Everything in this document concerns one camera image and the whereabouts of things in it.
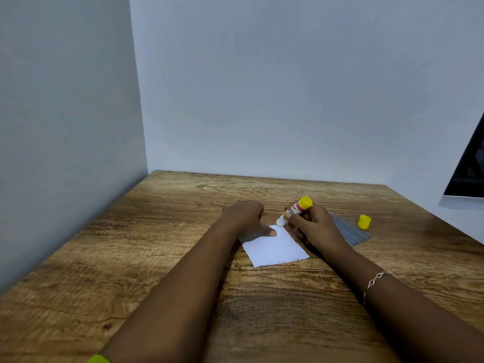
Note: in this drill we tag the person's right forearm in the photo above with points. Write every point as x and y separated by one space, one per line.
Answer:
400 306

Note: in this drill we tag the black framed screen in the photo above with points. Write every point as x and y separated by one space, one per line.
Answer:
469 166

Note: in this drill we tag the person's right hand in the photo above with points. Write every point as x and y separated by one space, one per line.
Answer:
319 228

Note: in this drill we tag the yellow wristband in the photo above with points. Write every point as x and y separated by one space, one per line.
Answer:
98 359

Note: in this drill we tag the yellow capped glue stick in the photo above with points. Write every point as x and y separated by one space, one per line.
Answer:
296 210

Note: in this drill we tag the person's right thumb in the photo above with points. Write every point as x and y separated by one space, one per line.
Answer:
294 219

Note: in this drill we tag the yellow glue stick cap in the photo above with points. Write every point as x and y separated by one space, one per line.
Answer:
364 222

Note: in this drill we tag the person's left forearm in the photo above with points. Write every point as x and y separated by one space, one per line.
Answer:
170 298

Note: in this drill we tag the person's left hand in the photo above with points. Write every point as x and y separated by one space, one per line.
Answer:
244 217

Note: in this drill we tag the white paper sheet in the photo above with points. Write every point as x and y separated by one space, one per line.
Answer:
275 249

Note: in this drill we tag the grey lined paper sheet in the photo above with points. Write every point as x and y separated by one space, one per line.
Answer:
351 231

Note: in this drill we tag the person's left thumb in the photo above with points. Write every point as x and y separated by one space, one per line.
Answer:
267 230

